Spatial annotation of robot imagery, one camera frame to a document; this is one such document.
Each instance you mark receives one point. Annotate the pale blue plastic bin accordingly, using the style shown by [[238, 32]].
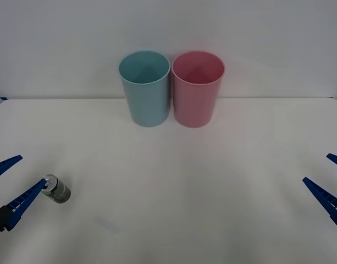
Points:
[[147, 101]]

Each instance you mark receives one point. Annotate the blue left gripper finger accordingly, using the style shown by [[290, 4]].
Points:
[[21, 203], [3, 166]]

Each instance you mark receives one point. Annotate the black drink can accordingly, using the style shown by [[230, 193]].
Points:
[[59, 192]]

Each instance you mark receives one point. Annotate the pink plastic bin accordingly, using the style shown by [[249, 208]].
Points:
[[194, 104]]

